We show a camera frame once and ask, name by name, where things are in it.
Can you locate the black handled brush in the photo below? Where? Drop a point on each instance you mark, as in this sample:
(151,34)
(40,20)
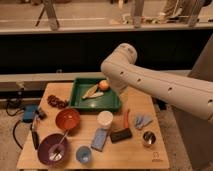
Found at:
(35,136)

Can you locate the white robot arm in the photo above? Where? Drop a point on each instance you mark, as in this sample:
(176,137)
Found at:
(191,95)

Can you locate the red bowl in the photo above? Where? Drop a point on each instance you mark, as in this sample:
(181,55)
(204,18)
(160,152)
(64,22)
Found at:
(67,119)

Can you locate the purple bowl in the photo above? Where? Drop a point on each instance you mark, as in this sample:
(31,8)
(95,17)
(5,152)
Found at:
(48,145)

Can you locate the orange fruit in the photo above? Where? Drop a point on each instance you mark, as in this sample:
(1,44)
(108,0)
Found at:
(103,85)

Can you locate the white plastic piece in tray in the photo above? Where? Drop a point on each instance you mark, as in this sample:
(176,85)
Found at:
(95,95)

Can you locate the green plastic tray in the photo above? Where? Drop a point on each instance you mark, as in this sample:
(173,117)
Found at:
(100,100)

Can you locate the white cup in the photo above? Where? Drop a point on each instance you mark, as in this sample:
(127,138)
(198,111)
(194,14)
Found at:
(105,119)

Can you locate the light blue cloth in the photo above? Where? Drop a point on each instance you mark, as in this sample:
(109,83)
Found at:
(141,121)

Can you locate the blue sponge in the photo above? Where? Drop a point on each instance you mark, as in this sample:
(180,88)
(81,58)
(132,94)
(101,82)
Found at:
(99,139)

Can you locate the small metal cup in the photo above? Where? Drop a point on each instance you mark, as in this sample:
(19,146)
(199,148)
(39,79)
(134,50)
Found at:
(148,138)

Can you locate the small blue cup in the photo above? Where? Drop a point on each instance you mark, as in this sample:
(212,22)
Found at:
(83,154)

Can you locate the blue electronic box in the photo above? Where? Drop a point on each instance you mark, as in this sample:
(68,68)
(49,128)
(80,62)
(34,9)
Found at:
(29,113)

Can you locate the metal spoon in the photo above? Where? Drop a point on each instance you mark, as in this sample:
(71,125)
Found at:
(57,150)

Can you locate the orange handled tool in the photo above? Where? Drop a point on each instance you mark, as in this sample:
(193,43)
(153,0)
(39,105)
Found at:
(126,115)

